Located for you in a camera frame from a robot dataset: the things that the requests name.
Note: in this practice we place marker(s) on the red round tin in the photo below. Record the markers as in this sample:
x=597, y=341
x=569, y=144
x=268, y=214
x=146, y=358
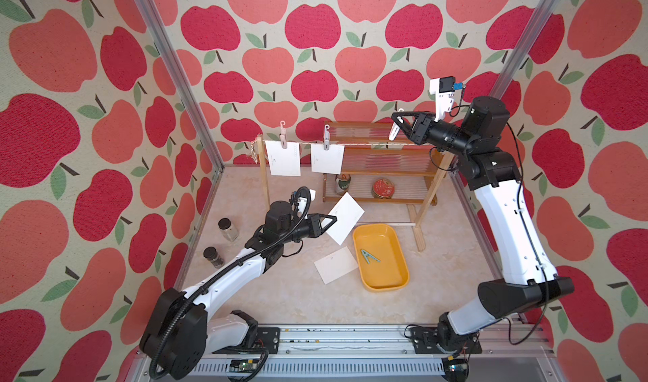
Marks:
x=383, y=189

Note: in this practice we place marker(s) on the yellow plastic tray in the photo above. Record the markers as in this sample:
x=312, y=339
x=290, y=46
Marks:
x=382, y=241

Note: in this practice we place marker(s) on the wooden shelf with ribbed panels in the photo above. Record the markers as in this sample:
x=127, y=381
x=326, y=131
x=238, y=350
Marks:
x=369, y=156

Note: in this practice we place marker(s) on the dark spice jar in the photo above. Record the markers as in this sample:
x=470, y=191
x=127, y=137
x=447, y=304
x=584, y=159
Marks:
x=212, y=255

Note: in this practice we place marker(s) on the right aluminium corner post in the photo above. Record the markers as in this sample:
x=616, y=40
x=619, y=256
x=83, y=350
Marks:
x=514, y=33

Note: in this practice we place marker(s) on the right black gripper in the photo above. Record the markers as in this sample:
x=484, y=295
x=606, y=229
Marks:
x=422, y=128

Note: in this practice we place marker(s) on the teal clothespin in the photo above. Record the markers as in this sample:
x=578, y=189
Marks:
x=368, y=257

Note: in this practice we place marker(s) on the clear glass jar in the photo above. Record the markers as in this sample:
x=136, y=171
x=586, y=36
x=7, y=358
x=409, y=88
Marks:
x=228, y=229

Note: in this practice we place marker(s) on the aluminium corner post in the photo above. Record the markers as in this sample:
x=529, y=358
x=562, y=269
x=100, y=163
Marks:
x=514, y=33
x=154, y=22

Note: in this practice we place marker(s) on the pink clothespin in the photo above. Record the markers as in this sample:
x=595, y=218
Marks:
x=283, y=135

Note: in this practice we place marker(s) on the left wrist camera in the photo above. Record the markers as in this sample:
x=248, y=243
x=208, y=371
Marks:
x=299, y=200

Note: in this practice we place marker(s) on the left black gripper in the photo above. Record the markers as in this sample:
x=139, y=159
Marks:
x=315, y=229

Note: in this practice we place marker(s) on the left aluminium corner post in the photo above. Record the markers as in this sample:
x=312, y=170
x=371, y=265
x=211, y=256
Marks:
x=154, y=22

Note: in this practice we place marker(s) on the white clothespin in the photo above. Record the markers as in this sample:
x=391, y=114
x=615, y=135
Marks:
x=396, y=127

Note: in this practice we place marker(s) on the wooden hanging rack frame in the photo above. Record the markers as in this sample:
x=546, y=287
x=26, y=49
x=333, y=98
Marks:
x=416, y=216

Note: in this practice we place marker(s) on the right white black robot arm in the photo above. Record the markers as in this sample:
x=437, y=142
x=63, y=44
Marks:
x=529, y=279

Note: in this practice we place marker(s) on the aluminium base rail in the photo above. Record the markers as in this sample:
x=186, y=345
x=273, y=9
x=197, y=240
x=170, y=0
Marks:
x=502, y=352

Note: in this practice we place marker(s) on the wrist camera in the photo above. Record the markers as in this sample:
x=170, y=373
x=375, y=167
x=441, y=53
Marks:
x=299, y=200
x=443, y=90

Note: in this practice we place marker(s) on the white postcard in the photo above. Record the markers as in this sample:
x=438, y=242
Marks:
x=347, y=212
x=327, y=160
x=283, y=161
x=338, y=264

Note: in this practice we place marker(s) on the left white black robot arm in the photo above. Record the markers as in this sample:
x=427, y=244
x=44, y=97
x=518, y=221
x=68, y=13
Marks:
x=182, y=327

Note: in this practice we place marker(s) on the grey clothespin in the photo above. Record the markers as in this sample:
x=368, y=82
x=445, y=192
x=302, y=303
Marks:
x=326, y=138

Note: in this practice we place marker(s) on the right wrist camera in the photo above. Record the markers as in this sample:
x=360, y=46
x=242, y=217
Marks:
x=443, y=90

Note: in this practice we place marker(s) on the green beverage can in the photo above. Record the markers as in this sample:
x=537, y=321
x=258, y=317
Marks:
x=342, y=183

